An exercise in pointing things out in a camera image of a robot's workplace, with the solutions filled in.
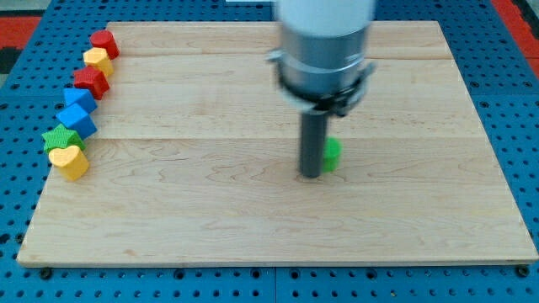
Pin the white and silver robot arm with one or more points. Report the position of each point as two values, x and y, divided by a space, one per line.
319 64

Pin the yellow heart block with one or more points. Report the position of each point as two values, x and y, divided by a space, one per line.
70 162

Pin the red cylinder block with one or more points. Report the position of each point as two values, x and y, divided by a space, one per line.
105 39

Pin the red star block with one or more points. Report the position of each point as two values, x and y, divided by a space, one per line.
92 79

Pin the green star block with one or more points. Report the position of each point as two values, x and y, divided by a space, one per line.
62 137

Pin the yellow hexagon block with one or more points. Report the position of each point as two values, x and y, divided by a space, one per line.
99 59

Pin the blue triangle block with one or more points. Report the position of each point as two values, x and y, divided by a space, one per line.
81 97

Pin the wooden board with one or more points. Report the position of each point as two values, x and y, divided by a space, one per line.
193 163

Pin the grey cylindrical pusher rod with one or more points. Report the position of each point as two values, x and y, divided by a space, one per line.
313 132

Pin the blue cube block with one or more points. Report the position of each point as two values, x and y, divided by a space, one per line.
74 117

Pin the green cylinder block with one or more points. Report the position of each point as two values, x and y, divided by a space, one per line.
331 154

